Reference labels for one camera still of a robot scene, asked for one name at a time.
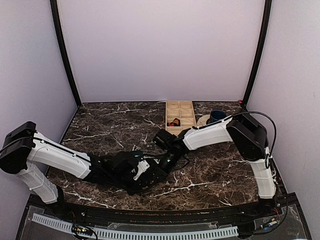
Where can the black red yellow argyle sock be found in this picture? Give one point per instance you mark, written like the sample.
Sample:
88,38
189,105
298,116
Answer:
174,123

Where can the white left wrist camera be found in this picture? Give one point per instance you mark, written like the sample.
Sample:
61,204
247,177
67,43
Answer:
142,167

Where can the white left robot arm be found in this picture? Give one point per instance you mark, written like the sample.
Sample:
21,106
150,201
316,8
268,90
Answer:
25,147

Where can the black front table rail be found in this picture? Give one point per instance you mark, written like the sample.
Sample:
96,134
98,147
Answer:
239,214

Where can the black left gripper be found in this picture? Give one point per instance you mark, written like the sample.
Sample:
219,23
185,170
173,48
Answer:
141,184

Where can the wooden compartment tray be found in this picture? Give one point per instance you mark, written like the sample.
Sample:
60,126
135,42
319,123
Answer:
182,110

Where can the blue enamel mug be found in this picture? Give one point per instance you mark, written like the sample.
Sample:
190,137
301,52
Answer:
216,115

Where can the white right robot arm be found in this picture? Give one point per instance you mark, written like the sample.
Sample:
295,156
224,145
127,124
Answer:
247,134

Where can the dark green sock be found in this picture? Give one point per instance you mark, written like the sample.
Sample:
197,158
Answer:
137,153

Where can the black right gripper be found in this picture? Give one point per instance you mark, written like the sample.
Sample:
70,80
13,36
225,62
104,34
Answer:
165,170

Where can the beige ceramic plate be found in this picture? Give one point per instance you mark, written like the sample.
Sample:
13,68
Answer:
202,121

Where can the white slotted cable duct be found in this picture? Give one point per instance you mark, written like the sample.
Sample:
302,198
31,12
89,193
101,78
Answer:
122,232

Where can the black right frame post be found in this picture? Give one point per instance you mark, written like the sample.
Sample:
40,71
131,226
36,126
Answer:
258,53

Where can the black frame post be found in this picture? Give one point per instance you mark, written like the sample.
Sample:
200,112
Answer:
63,52
258,53

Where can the black left frame post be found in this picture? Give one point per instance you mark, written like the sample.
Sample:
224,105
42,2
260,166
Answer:
63,52

